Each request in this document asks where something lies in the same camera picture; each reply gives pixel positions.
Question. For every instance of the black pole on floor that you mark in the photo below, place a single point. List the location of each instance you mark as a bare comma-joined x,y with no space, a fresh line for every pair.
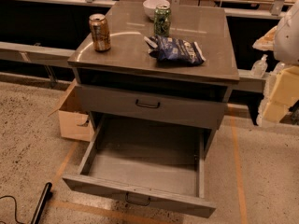
45,196

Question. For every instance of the black drawer handle lower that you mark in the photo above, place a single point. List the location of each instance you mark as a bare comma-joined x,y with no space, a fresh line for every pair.
137,199

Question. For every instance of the open grey middle drawer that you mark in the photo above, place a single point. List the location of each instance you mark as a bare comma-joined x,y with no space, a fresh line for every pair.
161,160

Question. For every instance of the blue chip bag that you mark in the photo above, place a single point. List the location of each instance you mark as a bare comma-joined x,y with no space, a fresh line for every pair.
168,49

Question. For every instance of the green soda can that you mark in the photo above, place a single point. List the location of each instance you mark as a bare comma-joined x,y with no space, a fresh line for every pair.
162,20

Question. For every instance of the black drawer handle upper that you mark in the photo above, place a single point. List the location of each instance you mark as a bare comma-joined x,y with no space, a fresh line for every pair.
137,103

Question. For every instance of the white bowl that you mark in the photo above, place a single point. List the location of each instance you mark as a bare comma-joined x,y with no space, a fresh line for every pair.
150,6

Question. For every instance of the clear sanitizer bottle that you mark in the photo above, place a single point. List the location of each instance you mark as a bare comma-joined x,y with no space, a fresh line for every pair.
259,67
280,66

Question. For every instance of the black drawer handle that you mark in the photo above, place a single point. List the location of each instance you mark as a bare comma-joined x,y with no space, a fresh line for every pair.
137,103
137,199

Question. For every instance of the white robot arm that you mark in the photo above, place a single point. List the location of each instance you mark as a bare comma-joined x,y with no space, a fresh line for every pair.
286,42

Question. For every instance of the clear sanitizer bottle left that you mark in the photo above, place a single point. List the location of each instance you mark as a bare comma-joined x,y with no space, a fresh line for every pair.
259,67

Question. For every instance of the cardboard box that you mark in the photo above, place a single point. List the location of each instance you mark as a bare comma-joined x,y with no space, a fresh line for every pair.
74,123

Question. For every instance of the brown soda can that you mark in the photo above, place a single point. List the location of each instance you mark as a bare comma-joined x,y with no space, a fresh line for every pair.
100,32

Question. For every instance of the grey metal rail shelf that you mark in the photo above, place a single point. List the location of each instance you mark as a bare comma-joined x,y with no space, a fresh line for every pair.
31,52

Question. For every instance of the closed grey upper drawer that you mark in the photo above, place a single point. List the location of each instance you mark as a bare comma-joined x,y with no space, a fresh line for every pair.
196,113

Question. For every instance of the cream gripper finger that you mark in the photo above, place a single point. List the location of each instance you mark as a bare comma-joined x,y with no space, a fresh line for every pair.
281,92
266,42

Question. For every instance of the clear sanitizer bottle right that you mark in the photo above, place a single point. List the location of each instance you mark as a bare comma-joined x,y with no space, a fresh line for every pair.
280,66

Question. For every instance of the grey drawer cabinet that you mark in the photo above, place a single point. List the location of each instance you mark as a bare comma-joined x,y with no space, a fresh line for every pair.
207,26

